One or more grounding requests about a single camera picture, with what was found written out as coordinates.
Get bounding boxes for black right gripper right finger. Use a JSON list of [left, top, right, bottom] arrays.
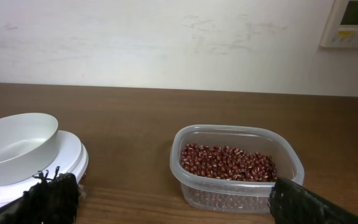
[[268, 178, 358, 224]]

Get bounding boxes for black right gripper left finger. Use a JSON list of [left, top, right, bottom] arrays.
[[0, 167, 80, 224]]

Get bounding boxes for white digital kitchen scale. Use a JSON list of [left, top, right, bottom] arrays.
[[0, 131, 88, 208]]

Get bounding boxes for white round bowl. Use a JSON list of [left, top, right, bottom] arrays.
[[0, 113, 58, 186]]

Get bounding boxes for clear plastic bean container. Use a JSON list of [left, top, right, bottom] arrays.
[[170, 124, 305, 213]]

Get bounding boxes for red adzuki beans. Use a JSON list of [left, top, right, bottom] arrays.
[[180, 143, 278, 182]]

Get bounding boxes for white wall control panel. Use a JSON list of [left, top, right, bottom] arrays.
[[319, 0, 358, 49]]

